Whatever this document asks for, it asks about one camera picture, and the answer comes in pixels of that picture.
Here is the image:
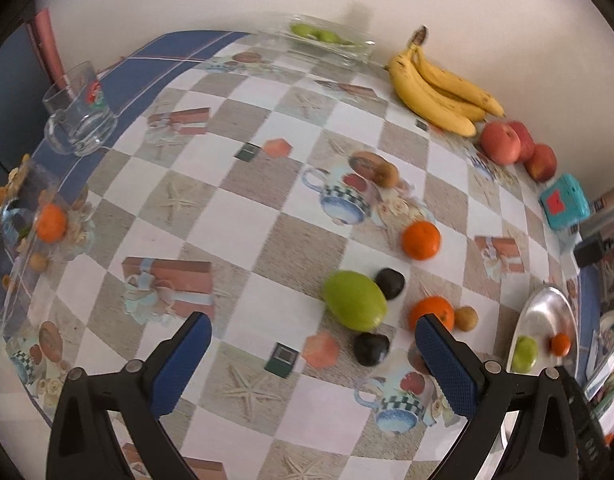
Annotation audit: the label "yellow banana bunch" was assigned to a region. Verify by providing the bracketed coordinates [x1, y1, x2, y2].
[386, 25, 506, 137]

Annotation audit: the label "blue panel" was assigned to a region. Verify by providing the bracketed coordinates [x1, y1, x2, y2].
[0, 25, 52, 161]

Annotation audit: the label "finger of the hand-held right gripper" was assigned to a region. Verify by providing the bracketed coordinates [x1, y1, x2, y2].
[559, 372, 608, 468]

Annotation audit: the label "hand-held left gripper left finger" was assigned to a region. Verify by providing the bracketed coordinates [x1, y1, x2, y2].
[47, 311, 214, 480]

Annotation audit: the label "clear glass dish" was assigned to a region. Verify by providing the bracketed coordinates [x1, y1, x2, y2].
[267, 12, 378, 63]

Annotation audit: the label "clear glass tray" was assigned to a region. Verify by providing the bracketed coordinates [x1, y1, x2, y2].
[0, 160, 88, 341]

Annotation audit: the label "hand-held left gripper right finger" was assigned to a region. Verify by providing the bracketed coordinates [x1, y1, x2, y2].
[415, 312, 586, 480]

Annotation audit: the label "large green mango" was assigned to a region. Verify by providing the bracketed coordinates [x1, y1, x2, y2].
[323, 270, 388, 332]

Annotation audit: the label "black box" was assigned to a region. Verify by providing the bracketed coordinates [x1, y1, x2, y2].
[574, 240, 608, 267]

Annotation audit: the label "brown kiwi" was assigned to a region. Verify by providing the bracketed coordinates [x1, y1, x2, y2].
[371, 159, 401, 189]

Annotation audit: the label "red apples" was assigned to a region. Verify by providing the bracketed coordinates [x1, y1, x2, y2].
[479, 121, 522, 166]

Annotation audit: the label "printed magazine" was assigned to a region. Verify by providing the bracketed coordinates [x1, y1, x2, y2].
[584, 310, 614, 411]

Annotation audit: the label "pink board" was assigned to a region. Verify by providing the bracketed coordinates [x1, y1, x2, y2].
[32, 10, 68, 81]

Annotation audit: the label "oval metal plate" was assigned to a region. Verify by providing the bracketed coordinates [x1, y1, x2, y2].
[507, 286, 580, 376]

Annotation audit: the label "red peach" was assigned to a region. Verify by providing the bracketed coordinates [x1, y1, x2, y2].
[509, 121, 536, 162]
[524, 144, 558, 183]

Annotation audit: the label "clear glass mug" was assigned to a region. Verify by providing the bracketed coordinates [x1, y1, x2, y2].
[43, 61, 118, 157]

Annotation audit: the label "checkered printed tablecloth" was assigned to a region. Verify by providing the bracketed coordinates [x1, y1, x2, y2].
[0, 30, 608, 480]

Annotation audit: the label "teal box with red label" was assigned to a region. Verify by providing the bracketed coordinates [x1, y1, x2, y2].
[538, 174, 592, 231]

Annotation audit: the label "small green fruit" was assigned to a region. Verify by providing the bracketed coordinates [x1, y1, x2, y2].
[511, 336, 539, 373]

